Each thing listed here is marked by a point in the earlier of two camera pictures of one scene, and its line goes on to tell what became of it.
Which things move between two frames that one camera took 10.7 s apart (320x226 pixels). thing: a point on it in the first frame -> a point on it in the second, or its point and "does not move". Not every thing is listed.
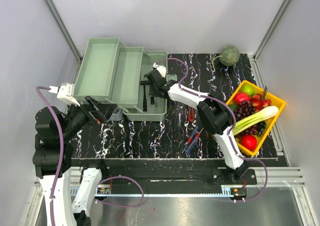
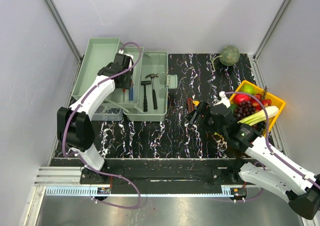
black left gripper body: (91, 116) -> (127, 82)
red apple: (240, 97) does not move
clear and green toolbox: (114, 73) does not move
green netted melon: (229, 55) does not move
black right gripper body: (153, 90) -> (206, 123)
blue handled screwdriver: (190, 138) -> (131, 92)
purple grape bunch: (244, 109) does not move
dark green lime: (233, 106) does not move
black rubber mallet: (145, 83) does not move
